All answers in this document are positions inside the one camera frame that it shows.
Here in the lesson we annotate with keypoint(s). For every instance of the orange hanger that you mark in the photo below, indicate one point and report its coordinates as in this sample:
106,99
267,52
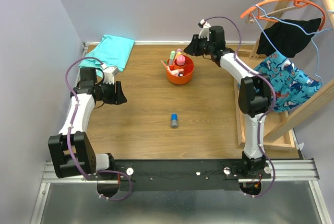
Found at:
284,2

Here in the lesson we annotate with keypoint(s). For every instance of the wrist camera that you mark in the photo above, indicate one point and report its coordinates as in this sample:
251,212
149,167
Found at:
109,74
205,29

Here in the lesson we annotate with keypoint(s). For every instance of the green highlighter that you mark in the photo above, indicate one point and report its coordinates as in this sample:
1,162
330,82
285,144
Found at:
171,58

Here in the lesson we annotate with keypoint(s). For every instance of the teal folded cloth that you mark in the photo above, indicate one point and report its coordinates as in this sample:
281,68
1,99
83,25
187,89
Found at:
112,51

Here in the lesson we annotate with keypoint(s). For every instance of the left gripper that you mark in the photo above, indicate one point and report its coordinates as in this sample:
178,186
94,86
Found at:
117,97

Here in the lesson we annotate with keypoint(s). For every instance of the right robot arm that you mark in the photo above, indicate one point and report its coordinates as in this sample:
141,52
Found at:
254,98

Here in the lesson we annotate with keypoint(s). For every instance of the green cap white marker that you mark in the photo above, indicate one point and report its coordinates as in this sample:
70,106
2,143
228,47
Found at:
166,66

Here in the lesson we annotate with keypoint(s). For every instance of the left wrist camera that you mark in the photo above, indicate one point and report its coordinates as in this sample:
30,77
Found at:
109,74

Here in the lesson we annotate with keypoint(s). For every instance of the pink glue bottle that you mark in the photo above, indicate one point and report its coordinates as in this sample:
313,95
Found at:
180,60

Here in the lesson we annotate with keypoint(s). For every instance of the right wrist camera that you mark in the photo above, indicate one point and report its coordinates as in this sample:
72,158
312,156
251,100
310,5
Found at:
205,29

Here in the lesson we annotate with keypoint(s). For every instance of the black cloth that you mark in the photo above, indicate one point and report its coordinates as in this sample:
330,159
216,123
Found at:
287,37

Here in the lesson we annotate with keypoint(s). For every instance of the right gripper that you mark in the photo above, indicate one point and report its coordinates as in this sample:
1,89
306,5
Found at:
192,48

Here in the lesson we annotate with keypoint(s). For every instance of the brown cap white marker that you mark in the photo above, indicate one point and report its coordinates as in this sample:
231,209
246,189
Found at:
175,72

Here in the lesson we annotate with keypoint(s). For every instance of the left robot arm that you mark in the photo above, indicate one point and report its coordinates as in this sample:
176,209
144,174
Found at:
71,150

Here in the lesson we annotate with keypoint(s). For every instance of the shark pattern blue cloth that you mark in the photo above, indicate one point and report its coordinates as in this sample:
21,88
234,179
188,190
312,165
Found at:
292,86

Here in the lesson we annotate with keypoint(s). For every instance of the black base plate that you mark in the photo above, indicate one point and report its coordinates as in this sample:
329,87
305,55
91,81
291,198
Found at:
179,175

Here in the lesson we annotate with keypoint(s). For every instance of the orange round organizer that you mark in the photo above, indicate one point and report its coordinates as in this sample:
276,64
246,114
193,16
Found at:
187,74

